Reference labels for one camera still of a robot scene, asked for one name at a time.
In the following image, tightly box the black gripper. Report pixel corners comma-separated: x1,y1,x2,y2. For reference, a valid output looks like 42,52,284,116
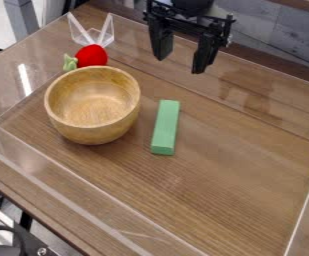
143,0,235,74

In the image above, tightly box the red plush strawberry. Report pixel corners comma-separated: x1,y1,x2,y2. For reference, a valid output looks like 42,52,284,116
62,44,108,72

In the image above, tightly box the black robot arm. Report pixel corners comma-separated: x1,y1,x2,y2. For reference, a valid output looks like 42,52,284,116
143,0,235,74

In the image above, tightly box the wooden bowl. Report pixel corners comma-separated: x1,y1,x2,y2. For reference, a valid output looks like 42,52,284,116
42,66,140,145

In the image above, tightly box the green rectangular block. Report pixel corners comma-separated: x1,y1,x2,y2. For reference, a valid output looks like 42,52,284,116
149,100,180,156

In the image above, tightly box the black table leg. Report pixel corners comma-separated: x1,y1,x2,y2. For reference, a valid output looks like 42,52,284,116
18,212,32,231

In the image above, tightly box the clear acrylic corner bracket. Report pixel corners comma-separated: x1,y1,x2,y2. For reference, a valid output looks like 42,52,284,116
67,12,115,48

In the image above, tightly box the clear acrylic tray wall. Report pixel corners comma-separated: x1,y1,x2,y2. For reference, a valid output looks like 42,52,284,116
0,127,207,256

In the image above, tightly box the black metal bracket with screw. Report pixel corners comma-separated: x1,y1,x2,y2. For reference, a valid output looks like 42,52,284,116
12,224,60,256

